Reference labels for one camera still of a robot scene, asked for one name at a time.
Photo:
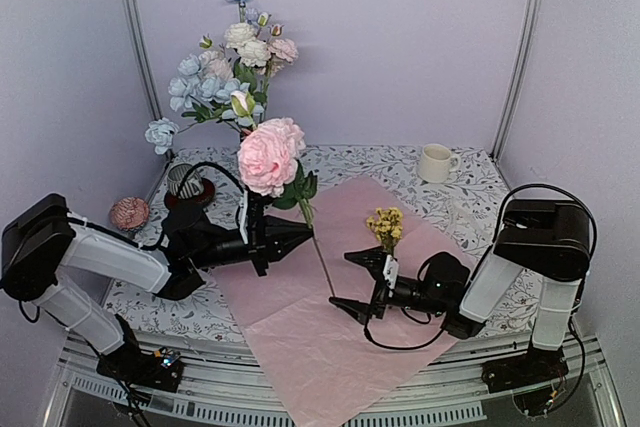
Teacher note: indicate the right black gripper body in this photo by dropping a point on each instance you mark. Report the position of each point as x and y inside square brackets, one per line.
[426, 303]

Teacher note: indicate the floral patterned table mat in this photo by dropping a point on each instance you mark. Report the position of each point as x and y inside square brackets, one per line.
[464, 209]

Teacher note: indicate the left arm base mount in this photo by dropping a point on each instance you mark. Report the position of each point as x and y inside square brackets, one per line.
[131, 365]

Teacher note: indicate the striped black white cup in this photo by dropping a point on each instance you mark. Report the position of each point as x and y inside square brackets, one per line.
[184, 182]

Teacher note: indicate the light blue rose stem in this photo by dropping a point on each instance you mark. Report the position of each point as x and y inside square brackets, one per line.
[201, 100]

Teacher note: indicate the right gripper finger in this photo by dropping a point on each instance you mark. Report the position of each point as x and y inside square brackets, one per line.
[359, 311]
[373, 260]

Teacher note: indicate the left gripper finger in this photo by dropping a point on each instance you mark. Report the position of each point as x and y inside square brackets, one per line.
[284, 230]
[282, 244]

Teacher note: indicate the yellow small flower sprig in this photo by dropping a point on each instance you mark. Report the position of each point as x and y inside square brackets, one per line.
[387, 226]

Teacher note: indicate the pale pink rose stem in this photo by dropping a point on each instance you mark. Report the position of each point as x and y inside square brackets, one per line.
[213, 60]

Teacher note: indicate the pink carnation flower stem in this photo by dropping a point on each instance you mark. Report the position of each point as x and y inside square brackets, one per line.
[269, 161]

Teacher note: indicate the cream ceramic mug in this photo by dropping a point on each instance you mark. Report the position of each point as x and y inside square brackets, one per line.
[437, 163]

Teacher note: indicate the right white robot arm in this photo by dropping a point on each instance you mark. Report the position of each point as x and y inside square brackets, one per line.
[555, 239]

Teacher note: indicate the pink tissue wrapping paper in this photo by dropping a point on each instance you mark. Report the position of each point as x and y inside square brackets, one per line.
[315, 356]

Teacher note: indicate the white rose flower stem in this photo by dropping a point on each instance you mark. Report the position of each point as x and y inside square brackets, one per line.
[253, 60]

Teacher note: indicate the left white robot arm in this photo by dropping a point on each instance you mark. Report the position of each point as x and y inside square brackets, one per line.
[49, 236]

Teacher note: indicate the left aluminium frame post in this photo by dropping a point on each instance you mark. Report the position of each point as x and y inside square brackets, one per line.
[134, 25]

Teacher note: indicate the aluminium front rail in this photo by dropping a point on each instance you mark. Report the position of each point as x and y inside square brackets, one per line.
[184, 382]

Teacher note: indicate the red round saucer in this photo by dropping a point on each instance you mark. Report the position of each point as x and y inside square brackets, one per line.
[204, 199]

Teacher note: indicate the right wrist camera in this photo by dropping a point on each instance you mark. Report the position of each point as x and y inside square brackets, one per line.
[390, 272]

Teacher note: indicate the double pink rose stem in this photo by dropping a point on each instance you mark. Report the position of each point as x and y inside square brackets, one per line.
[283, 51]

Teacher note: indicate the aluminium frame post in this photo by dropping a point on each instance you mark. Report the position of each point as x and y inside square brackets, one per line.
[531, 14]
[134, 25]

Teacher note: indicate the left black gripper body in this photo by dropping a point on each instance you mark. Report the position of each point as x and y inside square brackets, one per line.
[257, 251]

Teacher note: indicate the right aluminium frame post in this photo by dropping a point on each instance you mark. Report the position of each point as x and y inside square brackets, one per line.
[531, 14]

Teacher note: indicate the tall black vase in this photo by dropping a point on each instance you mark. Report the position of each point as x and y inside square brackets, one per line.
[244, 133]

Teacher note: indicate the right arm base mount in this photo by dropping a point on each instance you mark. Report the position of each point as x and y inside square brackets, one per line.
[527, 370]

